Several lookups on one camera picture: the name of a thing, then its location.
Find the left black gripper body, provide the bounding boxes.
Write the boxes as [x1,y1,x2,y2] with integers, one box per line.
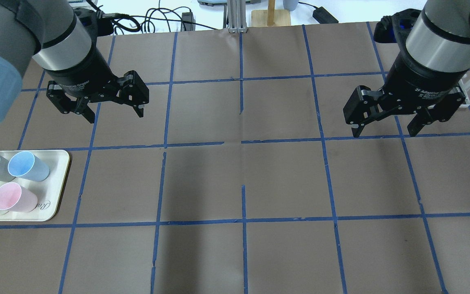
[47,45,117,102]

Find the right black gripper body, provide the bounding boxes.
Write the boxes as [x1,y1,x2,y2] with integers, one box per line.
[379,52,467,117]

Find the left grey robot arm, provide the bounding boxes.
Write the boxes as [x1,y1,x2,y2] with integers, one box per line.
[0,0,149,123]

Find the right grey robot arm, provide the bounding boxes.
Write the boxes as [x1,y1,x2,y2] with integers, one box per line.
[343,0,470,138]

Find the blue plastic cup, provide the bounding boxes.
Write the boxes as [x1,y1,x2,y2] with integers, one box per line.
[7,151,50,182]

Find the pink plastic cup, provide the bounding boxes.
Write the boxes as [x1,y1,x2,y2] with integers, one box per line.
[0,182,38,213]

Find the black power brick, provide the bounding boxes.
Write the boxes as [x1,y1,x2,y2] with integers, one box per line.
[180,11,196,31]

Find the cream serving tray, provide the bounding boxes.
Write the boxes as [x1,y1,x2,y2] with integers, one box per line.
[0,149,71,222]

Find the black power adapter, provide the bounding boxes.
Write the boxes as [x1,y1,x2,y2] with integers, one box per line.
[312,7,339,24]

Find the wooden stand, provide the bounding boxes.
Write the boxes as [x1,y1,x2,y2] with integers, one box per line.
[250,0,291,27]

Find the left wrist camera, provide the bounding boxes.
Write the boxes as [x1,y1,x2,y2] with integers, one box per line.
[73,7,116,39]

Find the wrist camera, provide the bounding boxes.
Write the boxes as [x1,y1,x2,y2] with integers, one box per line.
[73,7,116,39]
[373,14,417,44]

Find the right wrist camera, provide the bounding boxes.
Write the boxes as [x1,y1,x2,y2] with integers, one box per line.
[373,14,417,44]

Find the black tangled cables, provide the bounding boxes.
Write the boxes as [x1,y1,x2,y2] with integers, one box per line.
[96,0,219,34]

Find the aluminium frame post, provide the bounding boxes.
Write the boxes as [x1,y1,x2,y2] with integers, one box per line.
[226,0,247,33]

